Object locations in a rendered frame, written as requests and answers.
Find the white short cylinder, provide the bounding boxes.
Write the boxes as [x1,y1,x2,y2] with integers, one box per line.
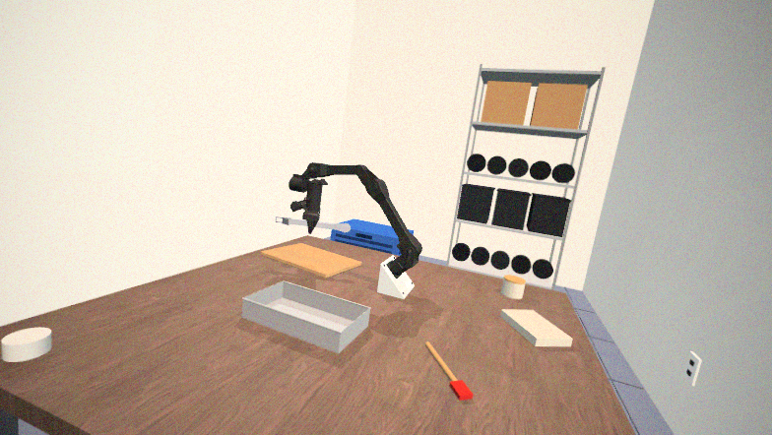
[1,328,52,362]

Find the small cream jar with orange lid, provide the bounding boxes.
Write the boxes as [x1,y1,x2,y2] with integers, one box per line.
[500,275,526,298]

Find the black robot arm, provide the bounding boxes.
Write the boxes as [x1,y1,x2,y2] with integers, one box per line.
[289,162,422,279]

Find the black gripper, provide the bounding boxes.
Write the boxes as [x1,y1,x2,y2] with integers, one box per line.
[302,194,322,234]

